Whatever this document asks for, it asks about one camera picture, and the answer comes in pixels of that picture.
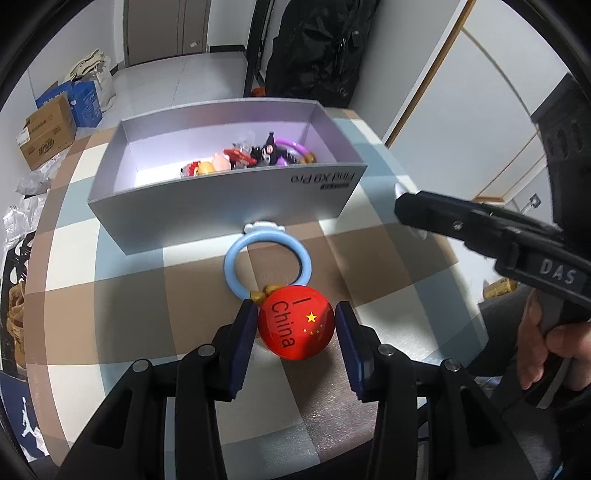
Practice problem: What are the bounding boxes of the red figurine keychain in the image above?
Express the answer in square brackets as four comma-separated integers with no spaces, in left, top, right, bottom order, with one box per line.
[223,148,257,170]

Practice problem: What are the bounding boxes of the black backpack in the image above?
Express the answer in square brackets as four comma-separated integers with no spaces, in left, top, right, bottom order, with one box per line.
[264,0,380,108]

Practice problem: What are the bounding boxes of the black coat rack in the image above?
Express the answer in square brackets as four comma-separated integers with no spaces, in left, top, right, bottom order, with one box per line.
[243,0,274,97]

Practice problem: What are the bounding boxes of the person's right hand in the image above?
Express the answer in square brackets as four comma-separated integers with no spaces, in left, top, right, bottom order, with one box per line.
[517,290,591,391]

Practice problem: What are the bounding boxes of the white cloth bag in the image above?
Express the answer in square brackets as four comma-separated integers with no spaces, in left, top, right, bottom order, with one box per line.
[64,49,116,113]

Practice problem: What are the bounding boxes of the light blue ring toy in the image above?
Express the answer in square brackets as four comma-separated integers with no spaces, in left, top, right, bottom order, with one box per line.
[222,221,312,305]

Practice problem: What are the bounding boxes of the red I China badge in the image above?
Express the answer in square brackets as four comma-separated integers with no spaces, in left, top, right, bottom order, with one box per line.
[257,285,335,361]

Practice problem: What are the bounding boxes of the silver phone box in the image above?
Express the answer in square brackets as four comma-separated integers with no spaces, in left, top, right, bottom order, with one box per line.
[87,98,368,254]

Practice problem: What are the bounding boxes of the purple ring toy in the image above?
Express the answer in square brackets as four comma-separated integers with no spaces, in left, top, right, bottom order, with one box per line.
[276,138,317,164]

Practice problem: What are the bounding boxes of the brown cardboard box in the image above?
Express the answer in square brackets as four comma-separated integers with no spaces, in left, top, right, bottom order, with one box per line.
[16,93,77,170]

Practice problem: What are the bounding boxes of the blue cardboard box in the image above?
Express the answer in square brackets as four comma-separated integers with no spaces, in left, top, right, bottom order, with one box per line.
[35,81,102,128]

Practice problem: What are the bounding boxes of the yellow pink figurine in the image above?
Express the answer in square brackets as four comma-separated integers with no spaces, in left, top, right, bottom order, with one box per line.
[180,153,231,178]

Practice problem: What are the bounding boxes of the black white sandals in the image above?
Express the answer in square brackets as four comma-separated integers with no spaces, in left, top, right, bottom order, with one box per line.
[2,232,36,295]

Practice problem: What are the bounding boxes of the white plastic bags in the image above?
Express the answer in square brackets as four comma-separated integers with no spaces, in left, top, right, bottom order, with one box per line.
[2,149,68,252]

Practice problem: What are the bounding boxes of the brown door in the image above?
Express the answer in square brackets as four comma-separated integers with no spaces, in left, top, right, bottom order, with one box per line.
[122,0,211,67]

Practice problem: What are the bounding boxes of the brown shoes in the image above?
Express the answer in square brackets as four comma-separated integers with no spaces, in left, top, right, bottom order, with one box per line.
[7,282,26,370]

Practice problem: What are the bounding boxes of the blue jordan box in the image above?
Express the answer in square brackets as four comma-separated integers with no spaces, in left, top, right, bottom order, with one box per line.
[1,372,49,462]

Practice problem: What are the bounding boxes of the checkered table cloth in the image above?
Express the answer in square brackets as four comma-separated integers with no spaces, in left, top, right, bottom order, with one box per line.
[25,108,491,471]

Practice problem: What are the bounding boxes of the black right camera module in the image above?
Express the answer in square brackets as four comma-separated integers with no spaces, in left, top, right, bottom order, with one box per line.
[531,74,590,231]

